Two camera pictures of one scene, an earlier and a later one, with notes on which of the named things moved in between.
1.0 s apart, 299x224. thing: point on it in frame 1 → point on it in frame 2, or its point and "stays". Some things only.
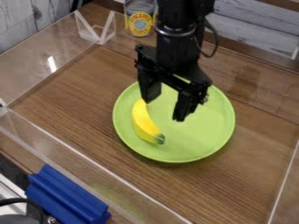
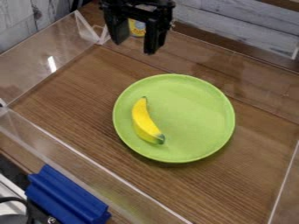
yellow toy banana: x=144 y=123 stays
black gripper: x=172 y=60 → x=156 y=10
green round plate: x=191 y=140 stays
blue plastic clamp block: x=63 y=199 stays
